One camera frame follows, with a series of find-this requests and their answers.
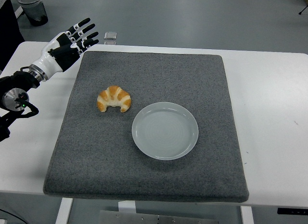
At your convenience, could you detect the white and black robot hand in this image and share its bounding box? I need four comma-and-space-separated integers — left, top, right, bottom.
30, 17, 100, 81

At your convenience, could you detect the golden croissant bread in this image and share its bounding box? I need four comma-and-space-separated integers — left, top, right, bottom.
97, 85, 132, 113

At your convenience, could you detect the pale grey round plate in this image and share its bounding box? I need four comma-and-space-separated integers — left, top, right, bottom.
131, 102, 199, 161

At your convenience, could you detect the black bin with clear liner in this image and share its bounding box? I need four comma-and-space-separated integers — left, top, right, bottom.
16, 0, 49, 27

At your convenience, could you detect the person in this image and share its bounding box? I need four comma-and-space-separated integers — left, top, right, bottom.
0, 0, 25, 72

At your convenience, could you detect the small clear floor box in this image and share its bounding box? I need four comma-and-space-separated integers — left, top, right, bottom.
104, 31, 118, 45

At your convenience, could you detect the grey felt mat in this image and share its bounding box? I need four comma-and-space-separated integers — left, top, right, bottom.
42, 51, 250, 203

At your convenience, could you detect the white table leg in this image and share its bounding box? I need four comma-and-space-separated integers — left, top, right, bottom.
54, 197, 74, 224
240, 206, 255, 224

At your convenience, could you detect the black table control panel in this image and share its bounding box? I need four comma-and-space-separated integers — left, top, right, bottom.
277, 207, 308, 215

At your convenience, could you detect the thin black floor cable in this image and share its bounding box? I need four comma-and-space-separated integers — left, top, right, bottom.
0, 208, 12, 221

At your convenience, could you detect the white table bracket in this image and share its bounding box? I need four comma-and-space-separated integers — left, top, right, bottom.
117, 200, 137, 214

